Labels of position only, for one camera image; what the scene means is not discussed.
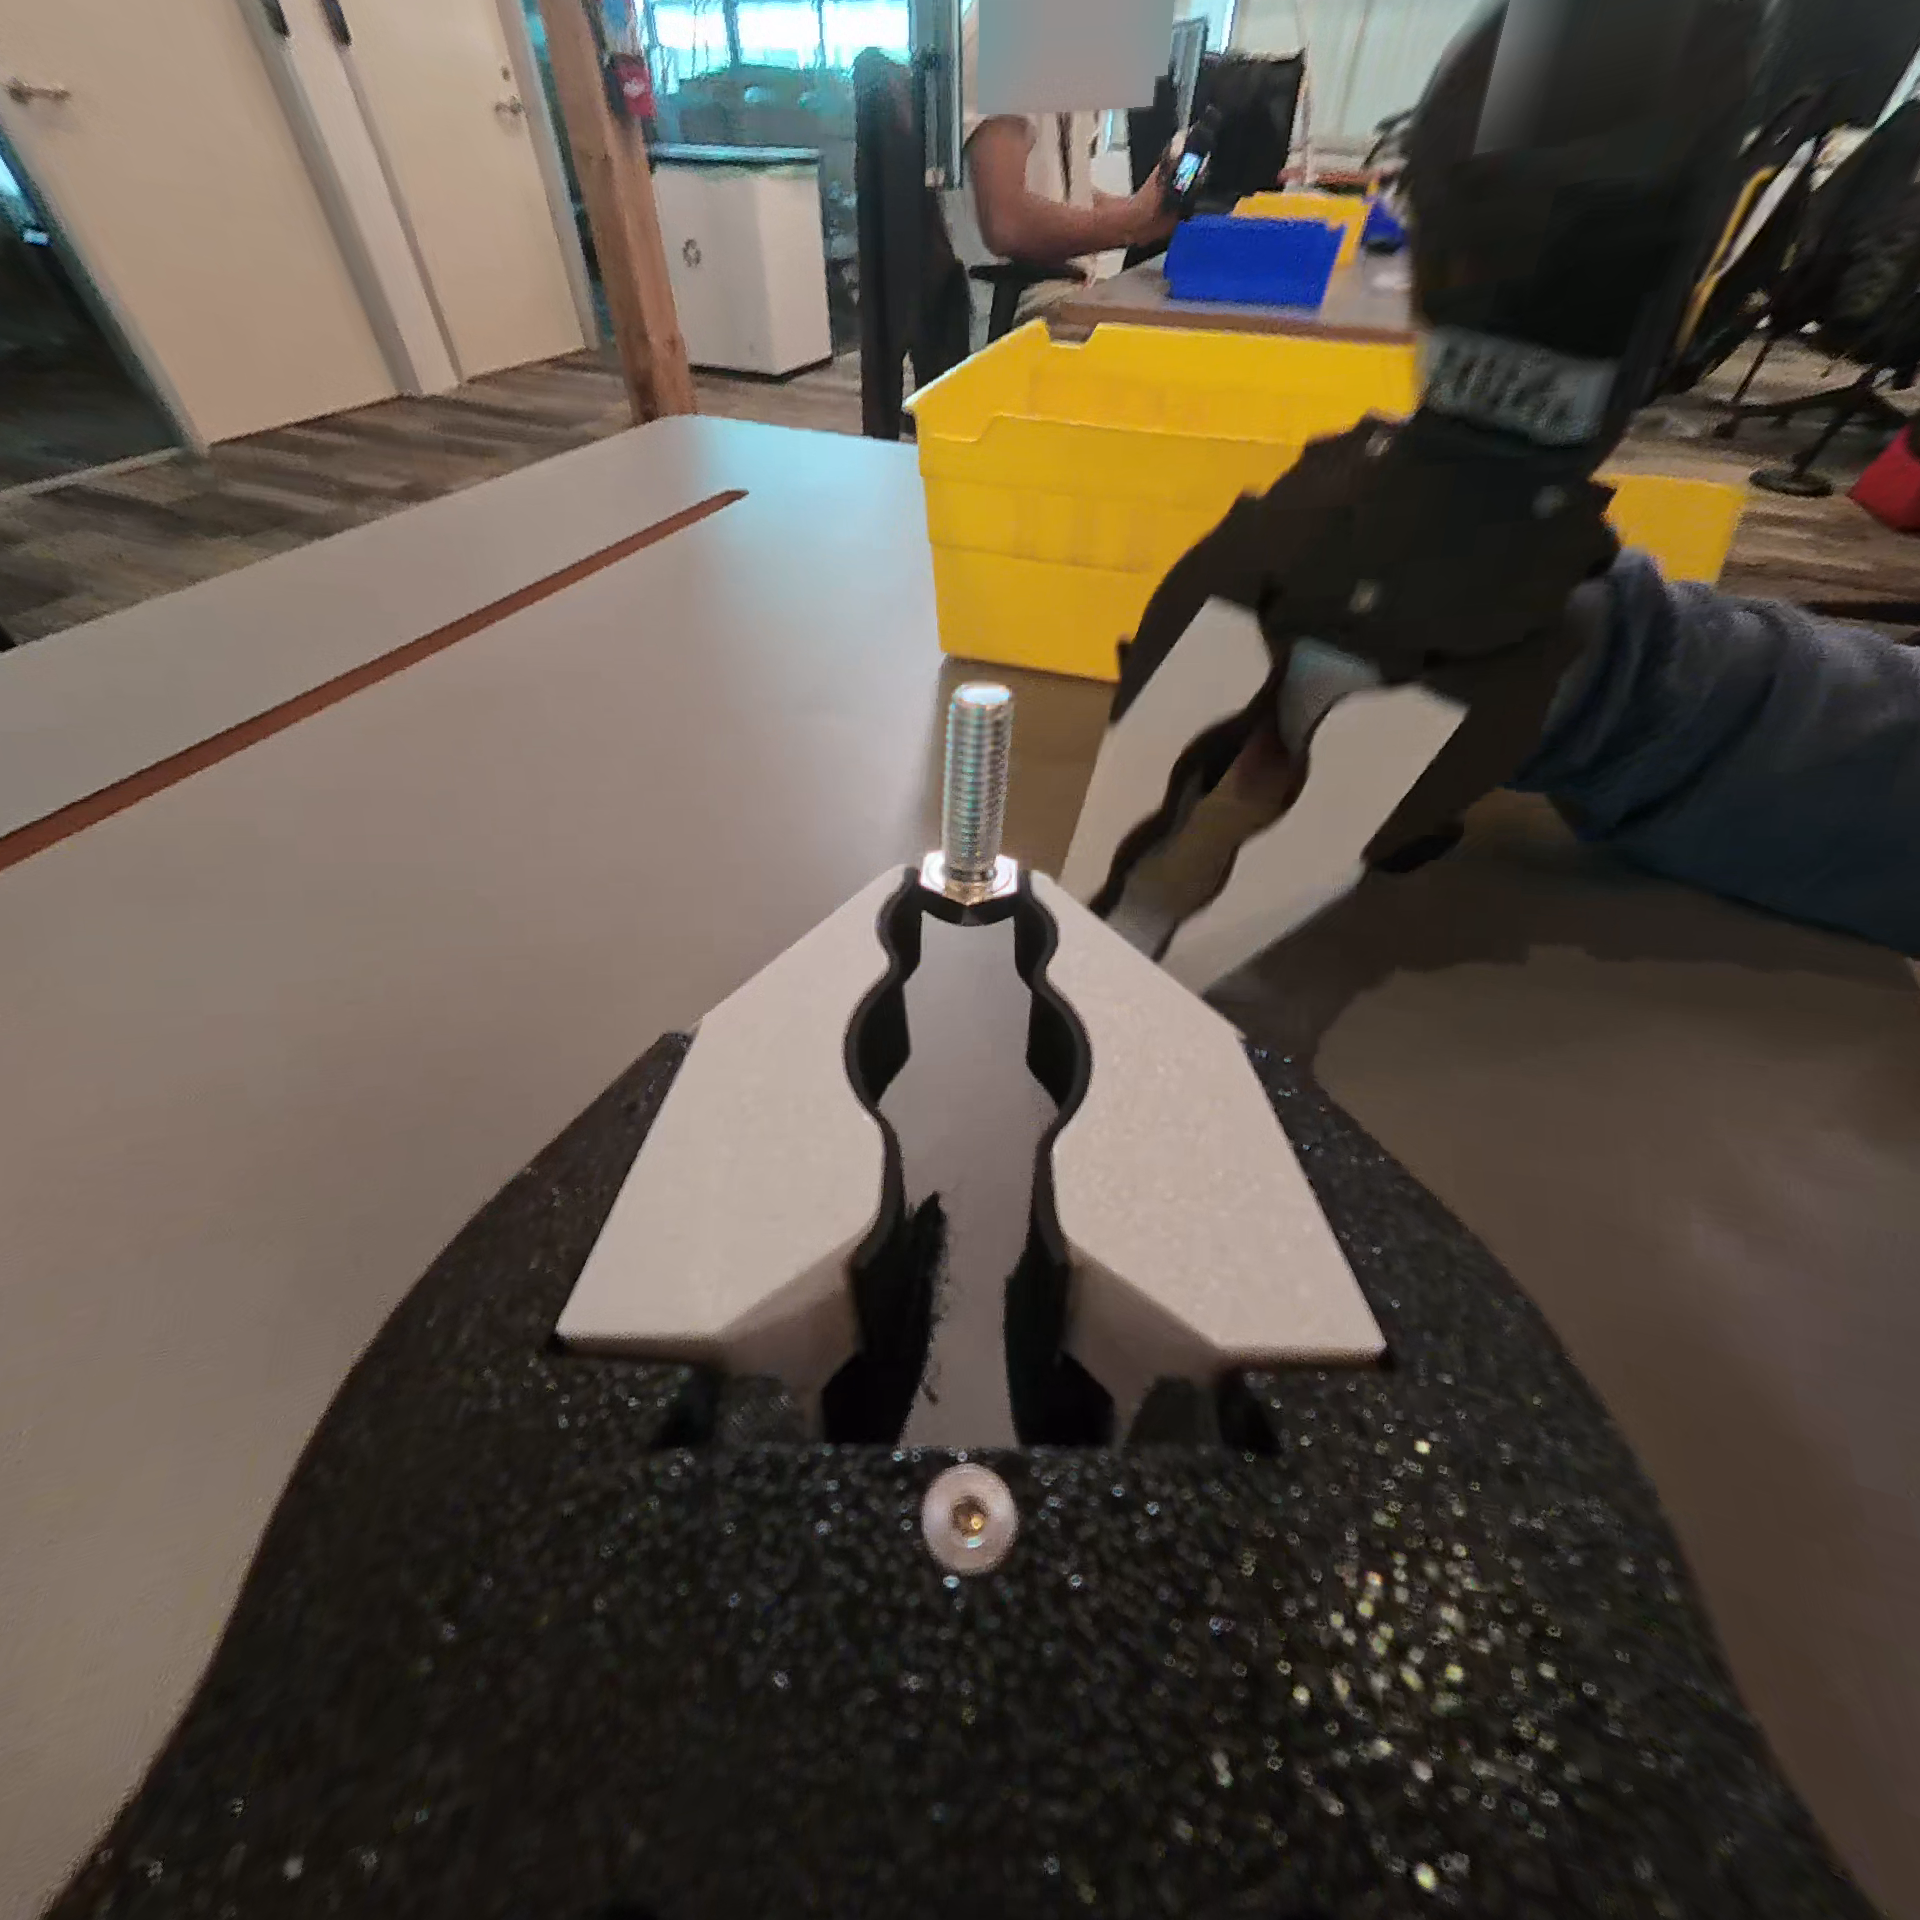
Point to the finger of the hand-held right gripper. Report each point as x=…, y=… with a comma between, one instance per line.
x=1350, y=796
x=1139, y=779

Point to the person's right forearm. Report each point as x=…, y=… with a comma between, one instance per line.
x=1726, y=719

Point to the wooden column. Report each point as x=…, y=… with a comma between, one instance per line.
x=623, y=270

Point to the black high back chair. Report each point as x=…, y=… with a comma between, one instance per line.
x=900, y=225

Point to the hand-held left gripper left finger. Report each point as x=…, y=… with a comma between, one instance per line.
x=720, y=1184

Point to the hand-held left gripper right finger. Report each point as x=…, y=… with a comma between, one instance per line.
x=1199, y=1200

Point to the white door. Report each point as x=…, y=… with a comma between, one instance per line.
x=150, y=225
x=451, y=181

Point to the yellow plastic bin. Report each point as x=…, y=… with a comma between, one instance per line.
x=1080, y=496
x=1306, y=210

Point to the blue plastic bin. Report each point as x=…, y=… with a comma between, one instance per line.
x=1253, y=264

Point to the white recycling cabinet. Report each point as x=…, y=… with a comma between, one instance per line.
x=749, y=255

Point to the red fire extinguisher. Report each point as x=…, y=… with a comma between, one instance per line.
x=631, y=83

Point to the wooden desk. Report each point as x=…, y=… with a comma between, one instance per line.
x=1276, y=324

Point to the black smartphone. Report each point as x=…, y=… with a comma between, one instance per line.
x=1193, y=166

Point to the steel hex bolt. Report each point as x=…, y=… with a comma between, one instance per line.
x=979, y=779

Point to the black mesh office chair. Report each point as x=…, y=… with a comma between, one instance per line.
x=1843, y=255

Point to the red bag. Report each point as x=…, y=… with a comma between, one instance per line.
x=1892, y=481

